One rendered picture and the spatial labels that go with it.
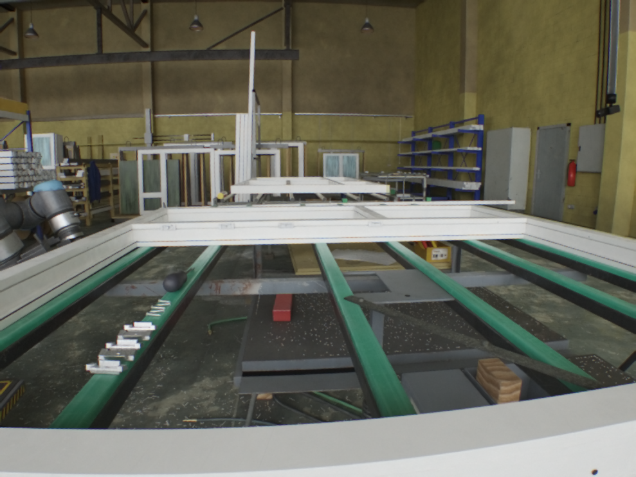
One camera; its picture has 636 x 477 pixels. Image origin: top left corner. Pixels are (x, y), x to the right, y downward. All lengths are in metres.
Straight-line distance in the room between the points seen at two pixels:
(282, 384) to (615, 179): 7.34
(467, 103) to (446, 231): 11.77
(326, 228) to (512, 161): 9.12
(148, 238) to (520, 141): 9.63
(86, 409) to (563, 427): 0.44
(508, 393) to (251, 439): 0.59
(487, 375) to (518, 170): 9.58
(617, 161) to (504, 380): 7.25
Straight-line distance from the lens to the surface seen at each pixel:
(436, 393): 0.79
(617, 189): 7.87
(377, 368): 0.49
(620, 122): 7.94
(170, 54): 13.71
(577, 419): 0.34
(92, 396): 0.49
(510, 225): 1.48
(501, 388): 0.78
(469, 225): 1.40
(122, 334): 0.62
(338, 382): 1.04
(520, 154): 10.31
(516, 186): 10.27
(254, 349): 1.14
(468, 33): 13.56
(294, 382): 1.04
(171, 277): 0.78
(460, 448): 0.28
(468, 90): 13.14
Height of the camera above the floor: 1.11
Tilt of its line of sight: 11 degrees down
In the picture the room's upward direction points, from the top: straight up
